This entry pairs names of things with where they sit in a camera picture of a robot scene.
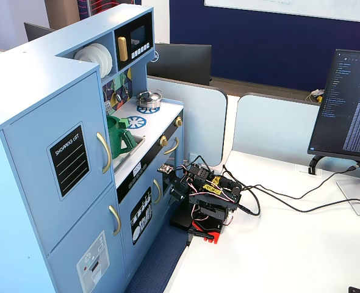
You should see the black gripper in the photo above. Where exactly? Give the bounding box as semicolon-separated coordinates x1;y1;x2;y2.
157;164;200;205

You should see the blue dishwasher decal cabinet door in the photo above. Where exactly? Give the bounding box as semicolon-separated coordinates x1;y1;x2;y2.
118;175;165;280

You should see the red robot base clamp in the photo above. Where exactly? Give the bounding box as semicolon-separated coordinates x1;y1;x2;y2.
191;219;223;245

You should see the blue toy oven door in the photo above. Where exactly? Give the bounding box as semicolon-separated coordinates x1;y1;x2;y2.
160;130;181;198

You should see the blue ice dispenser fridge door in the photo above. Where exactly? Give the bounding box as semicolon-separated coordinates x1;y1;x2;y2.
46;183;128;293

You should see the blue shopping list fridge door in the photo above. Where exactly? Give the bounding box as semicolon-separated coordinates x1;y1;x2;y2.
2;70;115;256

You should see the black toy microwave door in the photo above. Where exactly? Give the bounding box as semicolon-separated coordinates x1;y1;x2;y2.
113;12;154;72

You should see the brown wooden cabinet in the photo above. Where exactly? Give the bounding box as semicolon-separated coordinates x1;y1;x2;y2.
43;0;81;31

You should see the silver toy sink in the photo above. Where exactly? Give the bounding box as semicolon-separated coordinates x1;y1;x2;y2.
112;135;146;172

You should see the light blue desk partition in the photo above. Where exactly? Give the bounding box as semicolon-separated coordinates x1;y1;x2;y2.
146;75;229;168
232;92;322;160

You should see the green plastic pitcher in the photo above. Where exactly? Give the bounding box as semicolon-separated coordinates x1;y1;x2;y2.
106;115;139;161

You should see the silver toy pot with lid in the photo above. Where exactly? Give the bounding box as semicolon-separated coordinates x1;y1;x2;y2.
136;89;164;110

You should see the black Dell monitor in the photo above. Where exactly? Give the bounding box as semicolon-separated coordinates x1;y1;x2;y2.
147;42;213;87

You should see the white toy plate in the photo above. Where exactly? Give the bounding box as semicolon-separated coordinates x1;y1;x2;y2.
74;46;105;77
85;44;109;76
90;43;113;74

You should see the light blue toy kitchen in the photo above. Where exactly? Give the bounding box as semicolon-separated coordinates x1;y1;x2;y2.
0;4;185;293

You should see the silver monitor stand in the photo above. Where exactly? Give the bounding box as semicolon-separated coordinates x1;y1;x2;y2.
335;161;360;217

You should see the computer monitor showing code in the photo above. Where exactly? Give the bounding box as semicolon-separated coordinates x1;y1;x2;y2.
307;48;360;162

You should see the dark grey monitor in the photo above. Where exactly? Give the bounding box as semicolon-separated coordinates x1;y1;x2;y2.
23;21;57;42

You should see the white whiteboard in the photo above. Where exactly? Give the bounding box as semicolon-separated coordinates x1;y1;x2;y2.
203;0;360;25

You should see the gold cabinet door handle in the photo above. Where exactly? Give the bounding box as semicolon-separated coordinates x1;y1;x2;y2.
153;179;162;205

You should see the gold oven door handle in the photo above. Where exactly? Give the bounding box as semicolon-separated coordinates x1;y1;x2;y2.
164;137;180;156

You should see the short gold fridge handle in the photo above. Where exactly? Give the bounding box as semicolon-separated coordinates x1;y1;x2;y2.
108;204;122;237

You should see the long gold fridge handle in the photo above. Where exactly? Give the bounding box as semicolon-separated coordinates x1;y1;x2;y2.
96;131;112;175

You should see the black cable to monitor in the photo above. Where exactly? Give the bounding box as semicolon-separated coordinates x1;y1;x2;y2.
221;164;359;200

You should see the long black power cable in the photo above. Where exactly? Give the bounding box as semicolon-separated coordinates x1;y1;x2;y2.
237;185;360;217

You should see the gold microwave handle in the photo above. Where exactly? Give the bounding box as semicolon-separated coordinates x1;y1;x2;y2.
117;36;129;62

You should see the yellow and white cable bundle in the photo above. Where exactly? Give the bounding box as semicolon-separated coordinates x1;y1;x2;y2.
304;88;325;105

